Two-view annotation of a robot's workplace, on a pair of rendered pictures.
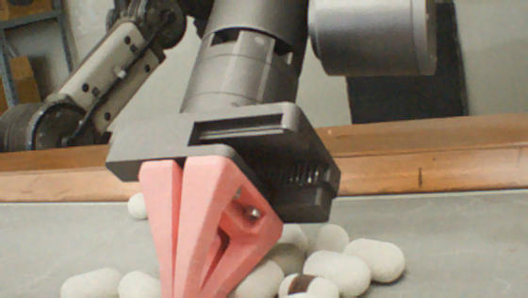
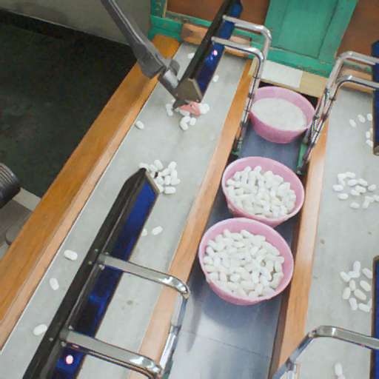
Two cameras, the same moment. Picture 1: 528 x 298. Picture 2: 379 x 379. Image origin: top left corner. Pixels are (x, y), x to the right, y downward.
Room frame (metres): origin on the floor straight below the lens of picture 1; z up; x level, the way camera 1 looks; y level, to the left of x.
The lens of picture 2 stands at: (0.71, 1.30, 1.80)
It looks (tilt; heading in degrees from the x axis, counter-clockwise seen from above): 48 degrees down; 249
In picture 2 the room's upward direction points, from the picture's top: 11 degrees clockwise
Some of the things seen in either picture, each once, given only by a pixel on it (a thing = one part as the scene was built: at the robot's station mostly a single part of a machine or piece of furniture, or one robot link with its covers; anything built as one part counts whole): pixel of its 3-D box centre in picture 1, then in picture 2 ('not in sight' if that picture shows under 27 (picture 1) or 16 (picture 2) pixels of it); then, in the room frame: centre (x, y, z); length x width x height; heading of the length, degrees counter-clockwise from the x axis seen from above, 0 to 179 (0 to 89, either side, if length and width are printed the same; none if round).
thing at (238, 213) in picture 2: not in sight; (260, 195); (0.14, 0.43, 0.72); 0.27 x 0.27 x 0.10
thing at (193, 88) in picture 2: not in sight; (215, 37); (0.26, 0.06, 1.08); 0.62 x 0.08 x 0.07; 62
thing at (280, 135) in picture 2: not in sight; (278, 116); (-0.07, 0.04, 0.72); 0.27 x 0.27 x 0.10
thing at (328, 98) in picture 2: not in sight; (343, 123); (-0.16, 0.29, 0.90); 0.20 x 0.19 x 0.45; 62
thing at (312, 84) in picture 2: not in sight; (289, 77); (-0.17, -0.15, 0.77); 0.33 x 0.15 x 0.01; 152
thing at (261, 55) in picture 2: not in sight; (228, 90); (0.19, 0.10, 0.90); 0.20 x 0.19 x 0.45; 62
